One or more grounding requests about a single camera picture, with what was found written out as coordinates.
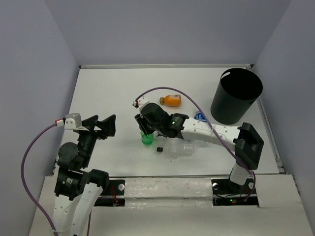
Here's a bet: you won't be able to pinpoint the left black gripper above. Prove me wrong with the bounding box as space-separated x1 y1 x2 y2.
78 113 116 166

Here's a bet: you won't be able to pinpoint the green plastic bottle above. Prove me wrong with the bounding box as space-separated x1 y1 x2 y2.
140 131 154 146

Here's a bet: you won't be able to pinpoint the orange juice bottle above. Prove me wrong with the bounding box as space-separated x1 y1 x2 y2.
159 94 182 107

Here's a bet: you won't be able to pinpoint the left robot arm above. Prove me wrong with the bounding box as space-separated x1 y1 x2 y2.
53 113 116 236

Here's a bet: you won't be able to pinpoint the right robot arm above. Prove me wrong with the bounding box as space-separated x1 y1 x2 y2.
133 98 264 193

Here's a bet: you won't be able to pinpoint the black cylindrical bin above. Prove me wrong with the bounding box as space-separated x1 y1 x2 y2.
210 68 263 125

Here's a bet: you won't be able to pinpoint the clear unlabeled bottle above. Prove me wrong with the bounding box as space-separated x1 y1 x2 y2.
167 139 181 159

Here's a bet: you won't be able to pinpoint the green white label bottle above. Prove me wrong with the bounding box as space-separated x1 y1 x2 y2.
181 140 195 156

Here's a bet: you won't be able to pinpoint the blue label bottle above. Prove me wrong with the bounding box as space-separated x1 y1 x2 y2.
193 111 206 122

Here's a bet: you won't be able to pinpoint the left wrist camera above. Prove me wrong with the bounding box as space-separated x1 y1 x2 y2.
64 113 82 130

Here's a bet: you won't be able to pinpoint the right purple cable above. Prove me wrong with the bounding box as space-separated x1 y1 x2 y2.
134 87 256 205

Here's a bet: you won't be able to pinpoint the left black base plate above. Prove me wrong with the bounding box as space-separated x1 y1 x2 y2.
94 178 125 207

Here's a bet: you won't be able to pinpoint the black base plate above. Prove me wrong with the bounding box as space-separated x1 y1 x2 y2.
211 178 259 207
94 178 125 207

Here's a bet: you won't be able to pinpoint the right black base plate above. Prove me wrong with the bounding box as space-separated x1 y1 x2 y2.
211 178 259 207

